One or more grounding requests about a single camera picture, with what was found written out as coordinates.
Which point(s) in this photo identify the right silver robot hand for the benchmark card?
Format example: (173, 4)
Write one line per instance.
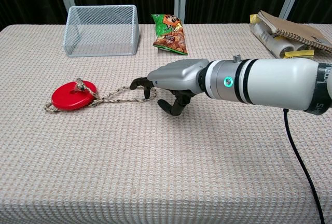
(179, 76)

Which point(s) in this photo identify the red plastic disc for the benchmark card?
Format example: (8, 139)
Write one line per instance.
(67, 99)

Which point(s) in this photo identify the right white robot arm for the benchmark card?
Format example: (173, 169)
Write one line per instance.
(272, 84)

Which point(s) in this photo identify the green orange snack bag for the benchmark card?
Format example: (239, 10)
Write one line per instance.
(169, 37)

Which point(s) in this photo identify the beige woven tablecloth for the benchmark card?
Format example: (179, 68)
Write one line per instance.
(155, 156)

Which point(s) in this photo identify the yellow white bag roll pack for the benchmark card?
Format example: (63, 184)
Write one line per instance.
(264, 37)

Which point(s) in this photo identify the brown spiral notebook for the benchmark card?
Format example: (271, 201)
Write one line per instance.
(293, 29)

